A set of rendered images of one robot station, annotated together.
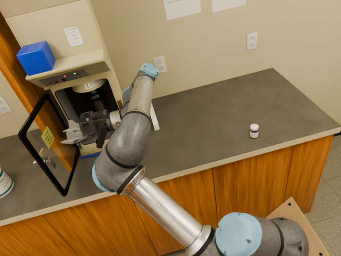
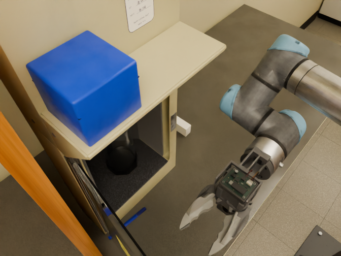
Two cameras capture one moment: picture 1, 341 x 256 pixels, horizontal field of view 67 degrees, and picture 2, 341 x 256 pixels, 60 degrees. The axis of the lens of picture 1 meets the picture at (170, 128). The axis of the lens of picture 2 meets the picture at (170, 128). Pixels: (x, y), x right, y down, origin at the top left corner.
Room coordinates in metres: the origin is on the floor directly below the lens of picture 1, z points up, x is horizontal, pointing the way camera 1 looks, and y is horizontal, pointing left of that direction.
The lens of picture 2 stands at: (0.78, 0.59, 1.84)
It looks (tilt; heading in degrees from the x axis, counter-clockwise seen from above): 53 degrees down; 315
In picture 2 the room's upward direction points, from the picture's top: straight up
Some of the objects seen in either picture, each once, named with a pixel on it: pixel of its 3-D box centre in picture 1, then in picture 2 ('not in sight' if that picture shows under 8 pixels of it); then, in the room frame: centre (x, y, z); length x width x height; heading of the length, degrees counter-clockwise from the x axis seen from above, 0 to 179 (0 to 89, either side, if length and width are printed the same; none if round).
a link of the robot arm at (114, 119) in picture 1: (115, 120); (264, 157); (0.87, 0.21, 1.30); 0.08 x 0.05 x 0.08; 3
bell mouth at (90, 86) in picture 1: (87, 78); not in sight; (1.23, 0.35, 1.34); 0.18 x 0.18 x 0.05
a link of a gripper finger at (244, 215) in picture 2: (84, 136); (236, 215); (0.84, 0.35, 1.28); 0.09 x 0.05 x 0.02; 108
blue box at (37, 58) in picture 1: (37, 58); (89, 87); (1.06, 0.46, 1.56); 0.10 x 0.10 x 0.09; 3
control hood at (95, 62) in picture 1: (70, 72); (144, 96); (1.07, 0.36, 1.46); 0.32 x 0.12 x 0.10; 93
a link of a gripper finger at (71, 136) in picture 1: (70, 136); (226, 231); (0.83, 0.39, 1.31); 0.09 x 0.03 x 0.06; 108
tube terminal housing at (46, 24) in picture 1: (85, 80); (94, 97); (1.25, 0.37, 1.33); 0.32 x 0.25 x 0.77; 93
